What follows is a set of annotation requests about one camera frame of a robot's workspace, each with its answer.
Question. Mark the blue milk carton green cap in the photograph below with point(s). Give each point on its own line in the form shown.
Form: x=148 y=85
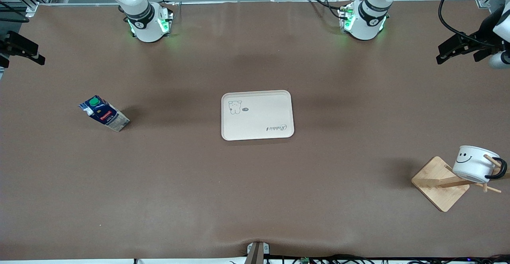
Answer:
x=105 y=116

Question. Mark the wooden mug stand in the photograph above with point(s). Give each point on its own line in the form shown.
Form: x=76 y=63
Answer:
x=438 y=184

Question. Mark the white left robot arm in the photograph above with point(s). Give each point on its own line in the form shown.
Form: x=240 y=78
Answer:
x=364 y=27

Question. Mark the metal table edge bracket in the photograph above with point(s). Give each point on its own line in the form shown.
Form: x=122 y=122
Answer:
x=258 y=250

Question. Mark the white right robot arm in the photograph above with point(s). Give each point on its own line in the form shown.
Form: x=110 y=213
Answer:
x=145 y=29

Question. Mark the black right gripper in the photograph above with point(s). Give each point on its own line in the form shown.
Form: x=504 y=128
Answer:
x=8 y=44

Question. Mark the brown table cover mat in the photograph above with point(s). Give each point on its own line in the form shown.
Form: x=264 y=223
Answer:
x=255 y=196

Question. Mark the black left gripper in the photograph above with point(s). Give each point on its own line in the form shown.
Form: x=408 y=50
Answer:
x=476 y=40

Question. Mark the cream plastic tray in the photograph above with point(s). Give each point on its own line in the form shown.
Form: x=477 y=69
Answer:
x=259 y=116

